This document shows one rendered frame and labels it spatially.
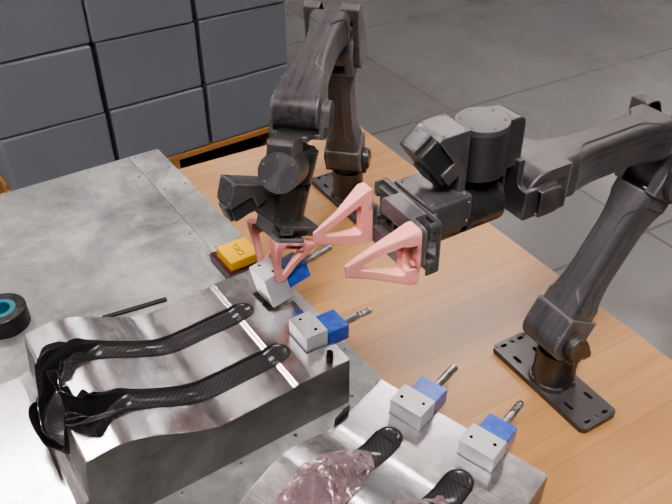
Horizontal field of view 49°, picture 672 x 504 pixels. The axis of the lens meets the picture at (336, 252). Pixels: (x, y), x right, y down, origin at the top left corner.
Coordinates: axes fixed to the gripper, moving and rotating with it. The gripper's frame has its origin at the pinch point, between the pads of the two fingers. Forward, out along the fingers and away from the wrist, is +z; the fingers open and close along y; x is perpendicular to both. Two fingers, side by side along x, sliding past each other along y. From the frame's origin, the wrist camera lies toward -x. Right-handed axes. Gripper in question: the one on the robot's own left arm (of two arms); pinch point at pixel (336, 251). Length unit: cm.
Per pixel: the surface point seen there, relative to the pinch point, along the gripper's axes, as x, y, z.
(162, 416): 28.0, -13.8, 18.0
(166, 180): 40, -86, -7
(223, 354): 30.9, -22.6, 6.2
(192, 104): 87, -211, -56
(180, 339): 31.5, -29.4, 10.2
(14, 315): 35, -53, 30
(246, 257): 36, -48, -9
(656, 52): 128, -208, -335
